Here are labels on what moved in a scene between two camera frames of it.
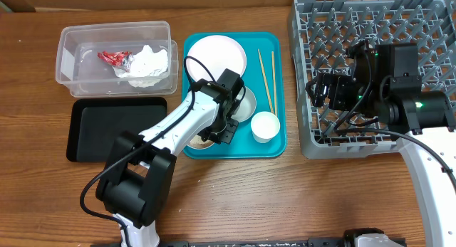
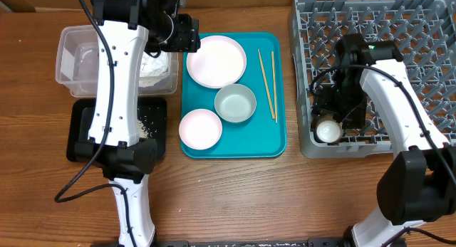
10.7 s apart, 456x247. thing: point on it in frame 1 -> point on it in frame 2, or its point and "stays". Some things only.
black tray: x=95 y=121 stays
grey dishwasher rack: x=323 y=24 stays
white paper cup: x=264 y=126 -> x=328 y=132
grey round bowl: x=247 y=105 stays
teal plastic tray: x=266 y=75 stays
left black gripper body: x=224 y=129 -> x=179 y=36
